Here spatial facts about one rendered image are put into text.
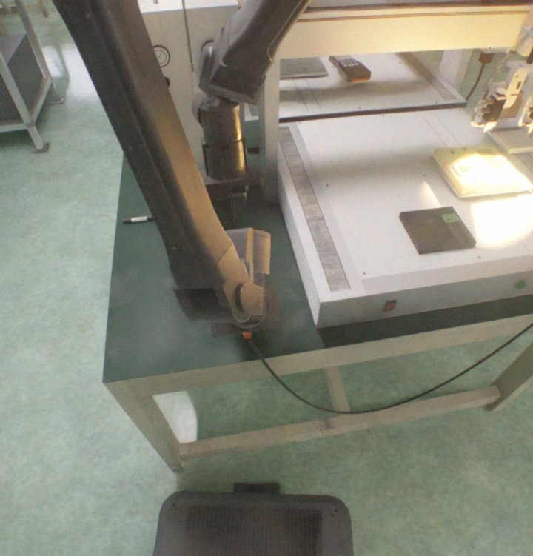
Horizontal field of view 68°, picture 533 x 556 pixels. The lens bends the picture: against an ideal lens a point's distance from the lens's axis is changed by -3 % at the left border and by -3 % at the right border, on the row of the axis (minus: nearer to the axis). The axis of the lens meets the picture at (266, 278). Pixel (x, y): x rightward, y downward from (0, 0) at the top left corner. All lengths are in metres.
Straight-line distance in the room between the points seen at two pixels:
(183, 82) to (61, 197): 1.74
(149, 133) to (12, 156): 2.79
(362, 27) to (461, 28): 0.22
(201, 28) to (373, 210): 0.53
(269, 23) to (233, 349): 0.58
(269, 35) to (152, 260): 0.64
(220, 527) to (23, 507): 0.75
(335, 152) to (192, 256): 0.77
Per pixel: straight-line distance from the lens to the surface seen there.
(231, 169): 0.63
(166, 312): 0.91
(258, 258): 0.53
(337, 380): 1.48
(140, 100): 0.39
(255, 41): 0.54
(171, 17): 0.94
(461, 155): 1.16
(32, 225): 2.51
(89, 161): 2.85
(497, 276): 0.93
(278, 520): 1.23
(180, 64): 0.97
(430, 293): 0.88
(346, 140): 1.19
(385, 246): 0.89
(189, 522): 1.25
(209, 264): 0.42
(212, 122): 0.61
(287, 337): 0.85
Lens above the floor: 1.48
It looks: 51 degrees down
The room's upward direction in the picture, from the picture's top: 1 degrees counter-clockwise
